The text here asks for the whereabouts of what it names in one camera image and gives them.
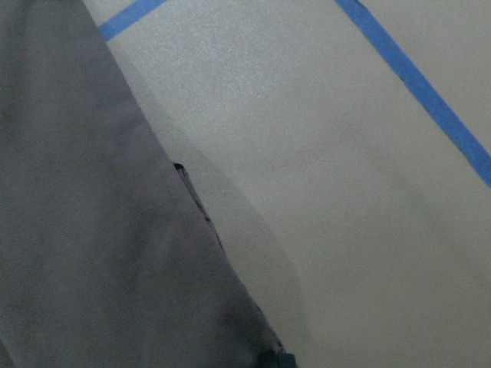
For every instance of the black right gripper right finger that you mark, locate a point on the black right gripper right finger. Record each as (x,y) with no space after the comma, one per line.
(286,360)

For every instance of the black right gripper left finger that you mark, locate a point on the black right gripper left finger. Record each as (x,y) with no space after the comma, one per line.
(267,359)

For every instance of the dark brown t-shirt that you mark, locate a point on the dark brown t-shirt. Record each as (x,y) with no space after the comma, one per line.
(108,258)

